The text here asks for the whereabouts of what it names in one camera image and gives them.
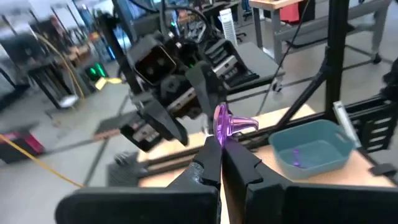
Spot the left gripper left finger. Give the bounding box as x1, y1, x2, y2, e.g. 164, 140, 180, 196
54, 135, 223, 224

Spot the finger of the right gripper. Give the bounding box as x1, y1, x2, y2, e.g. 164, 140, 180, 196
141, 98, 190, 147
185, 60, 229, 121

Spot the translucent purple witch hat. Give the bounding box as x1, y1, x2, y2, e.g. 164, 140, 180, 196
292, 148, 303, 168
213, 102, 260, 147

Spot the teal plastic bin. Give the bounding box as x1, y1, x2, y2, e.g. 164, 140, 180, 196
268, 119, 358, 181

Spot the yellow hanging cable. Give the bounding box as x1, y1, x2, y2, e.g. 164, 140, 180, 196
0, 30, 86, 189

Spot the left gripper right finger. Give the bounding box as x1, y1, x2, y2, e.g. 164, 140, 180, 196
222, 138, 398, 224

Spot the white slatted tower unit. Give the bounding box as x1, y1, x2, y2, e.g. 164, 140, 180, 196
218, 7, 239, 48

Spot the white metal bracket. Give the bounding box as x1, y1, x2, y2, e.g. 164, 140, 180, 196
332, 100, 359, 147

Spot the red black box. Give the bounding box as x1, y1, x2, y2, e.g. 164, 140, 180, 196
0, 129, 45, 165

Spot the grey keyboard desk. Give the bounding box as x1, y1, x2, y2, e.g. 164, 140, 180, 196
223, 41, 286, 94

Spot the backlit computer keyboard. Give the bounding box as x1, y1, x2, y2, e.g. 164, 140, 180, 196
203, 39, 261, 90

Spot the wooden desk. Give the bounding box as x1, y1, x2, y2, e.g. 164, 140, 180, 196
248, 0, 392, 65

